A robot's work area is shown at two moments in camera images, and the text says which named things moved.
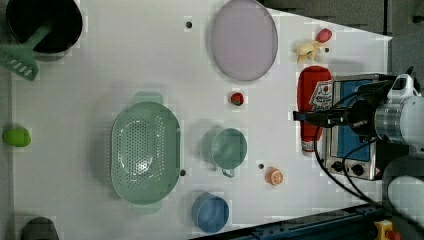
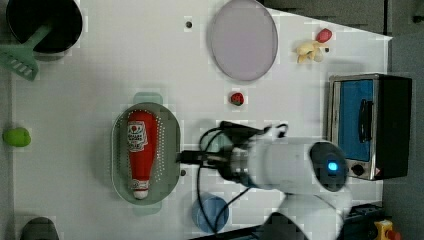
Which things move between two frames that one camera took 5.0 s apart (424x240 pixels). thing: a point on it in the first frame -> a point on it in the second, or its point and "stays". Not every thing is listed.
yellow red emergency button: [385, 230] stays
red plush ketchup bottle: [314, 90] -> [142, 128]
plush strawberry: [237, 99] stays
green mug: [225, 148] stays
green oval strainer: [146, 152] stays
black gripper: [359, 113] -> [224, 161]
